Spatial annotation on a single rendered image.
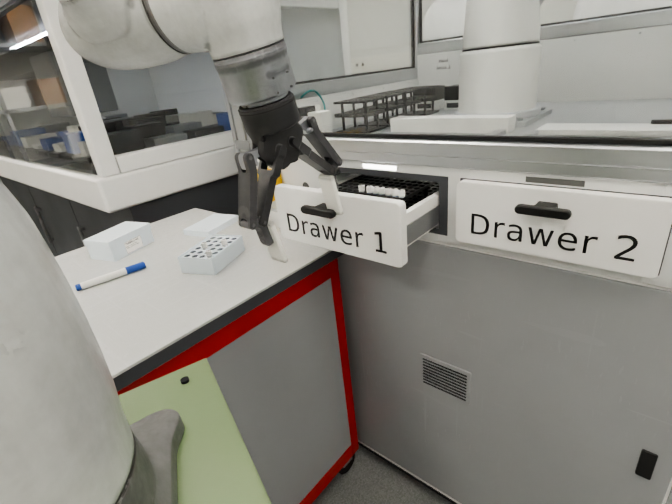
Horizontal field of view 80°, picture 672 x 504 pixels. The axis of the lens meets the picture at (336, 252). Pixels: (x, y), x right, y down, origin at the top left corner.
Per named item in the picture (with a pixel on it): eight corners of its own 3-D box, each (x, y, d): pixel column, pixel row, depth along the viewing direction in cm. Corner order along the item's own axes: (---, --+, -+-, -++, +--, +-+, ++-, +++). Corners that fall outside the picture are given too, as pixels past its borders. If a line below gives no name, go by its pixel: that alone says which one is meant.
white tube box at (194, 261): (215, 275, 83) (211, 258, 81) (181, 273, 85) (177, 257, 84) (245, 250, 93) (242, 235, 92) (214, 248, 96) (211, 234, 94)
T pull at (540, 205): (569, 221, 55) (570, 211, 55) (513, 213, 60) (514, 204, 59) (575, 213, 58) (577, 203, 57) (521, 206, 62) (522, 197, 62)
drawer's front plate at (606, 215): (656, 279, 54) (677, 202, 50) (455, 240, 72) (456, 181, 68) (658, 274, 55) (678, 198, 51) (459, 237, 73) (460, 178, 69)
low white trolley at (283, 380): (203, 672, 84) (63, 403, 53) (91, 500, 123) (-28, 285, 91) (366, 468, 123) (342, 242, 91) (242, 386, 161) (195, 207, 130)
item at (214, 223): (209, 237, 103) (208, 231, 102) (184, 235, 107) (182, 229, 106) (239, 220, 113) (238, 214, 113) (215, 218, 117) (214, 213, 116)
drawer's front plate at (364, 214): (402, 268, 64) (399, 204, 60) (281, 237, 82) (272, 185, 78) (408, 264, 66) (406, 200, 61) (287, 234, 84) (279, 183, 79)
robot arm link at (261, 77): (299, 35, 48) (313, 86, 51) (252, 44, 54) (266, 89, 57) (244, 56, 43) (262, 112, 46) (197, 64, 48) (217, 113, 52)
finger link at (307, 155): (272, 144, 56) (275, 134, 56) (320, 174, 65) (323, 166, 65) (291, 145, 54) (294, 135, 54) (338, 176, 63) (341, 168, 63)
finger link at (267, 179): (288, 146, 53) (281, 143, 52) (270, 228, 54) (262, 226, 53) (269, 145, 56) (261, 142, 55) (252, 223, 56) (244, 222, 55)
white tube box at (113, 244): (115, 262, 95) (107, 242, 92) (90, 259, 98) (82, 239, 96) (155, 240, 105) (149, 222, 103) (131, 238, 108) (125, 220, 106)
